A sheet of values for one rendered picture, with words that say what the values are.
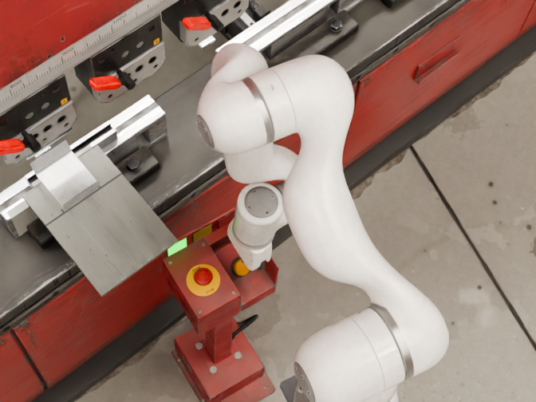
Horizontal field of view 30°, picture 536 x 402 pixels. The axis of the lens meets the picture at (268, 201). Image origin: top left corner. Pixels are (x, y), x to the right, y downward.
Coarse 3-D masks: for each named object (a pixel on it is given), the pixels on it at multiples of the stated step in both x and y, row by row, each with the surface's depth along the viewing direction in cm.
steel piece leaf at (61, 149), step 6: (60, 144) 196; (66, 144) 197; (54, 150) 196; (60, 150) 197; (66, 150) 198; (42, 156) 195; (48, 156) 196; (54, 156) 197; (60, 156) 198; (36, 162) 195; (42, 162) 196; (48, 162) 197; (36, 168) 196; (42, 168) 197
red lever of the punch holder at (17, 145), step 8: (24, 136) 171; (32, 136) 171; (0, 144) 164; (8, 144) 166; (16, 144) 167; (24, 144) 169; (32, 144) 170; (40, 144) 170; (0, 152) 164; (8, 152) 166; (16, 152) 168
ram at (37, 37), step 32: (0, 0) 141; (32, 0) 146; (64, 0) 152; (96, 0) 157; (128, 0) 164; (0, 32) 147; (32, 32) 152; (64, 32) 158; (0, 64) 153; (32, 64) 159; (64, 64) 165
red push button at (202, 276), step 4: (200, 268) 211; (204, 268) 211; (196, 272) 210; (200, 272) 210; (204, 272) 210; (208, 272) 210; (196, 276) 210; (200, 276) 210; (204, 276) 210; (208, 276) 210; (212, 276) 210; (196, 280) 210; (200, 280) 209; (204, 280) 209; (208, 280) 210; (200, 284) 209; (204, 284) 209
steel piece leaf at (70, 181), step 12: (72, 156) 198; (48, 168) 197; (60, 168) 197; (72, 168) 197; (84, 168) 197; (48, 180) 196; (60, 180) 196; (72, 180) 196; (84, 180) 196; (96, 180) 196; (60, 192) 195; (72, 192) 195; (84, 192) 194; (60, 204) 194; (72, 204) 194
